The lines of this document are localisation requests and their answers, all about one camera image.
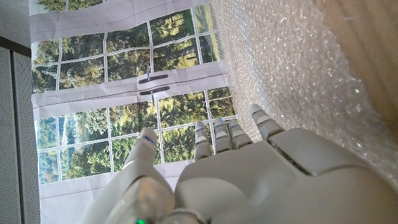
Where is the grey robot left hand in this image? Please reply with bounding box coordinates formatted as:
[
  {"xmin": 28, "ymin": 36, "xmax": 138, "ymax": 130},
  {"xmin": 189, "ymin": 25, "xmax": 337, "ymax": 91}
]
[{"xmin": 81, "ymin": 103, "xmax": 398, "ymax": 224}]

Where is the clear bubble wrap sheet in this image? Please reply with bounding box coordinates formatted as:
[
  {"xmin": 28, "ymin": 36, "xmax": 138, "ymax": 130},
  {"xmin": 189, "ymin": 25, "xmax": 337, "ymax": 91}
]
[{"xmin": 194, "ymin": 0, "xmax": 398, "ymax": 187}]

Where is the printed forest window backdrop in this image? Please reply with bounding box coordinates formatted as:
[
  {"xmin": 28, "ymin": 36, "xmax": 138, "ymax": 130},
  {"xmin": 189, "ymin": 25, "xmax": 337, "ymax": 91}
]
[{"xmin": 28, "ymin": 0, "xmax": 237, "ymax": 224}]

